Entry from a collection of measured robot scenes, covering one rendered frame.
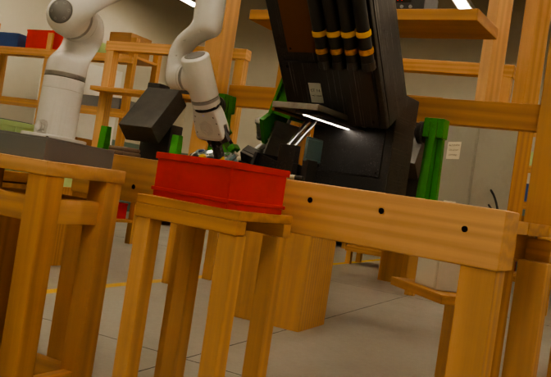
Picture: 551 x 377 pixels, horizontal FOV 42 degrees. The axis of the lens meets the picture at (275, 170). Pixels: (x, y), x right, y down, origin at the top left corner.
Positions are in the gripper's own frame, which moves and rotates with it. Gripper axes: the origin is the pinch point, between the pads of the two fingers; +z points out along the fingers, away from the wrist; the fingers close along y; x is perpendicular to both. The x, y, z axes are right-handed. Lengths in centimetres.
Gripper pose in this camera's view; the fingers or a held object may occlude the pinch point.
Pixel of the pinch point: (218, 151)
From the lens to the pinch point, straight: 221.0
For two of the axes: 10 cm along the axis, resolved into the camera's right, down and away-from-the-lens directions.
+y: 8.4, 1.2, -5.3
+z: 1.8, 8.7, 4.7
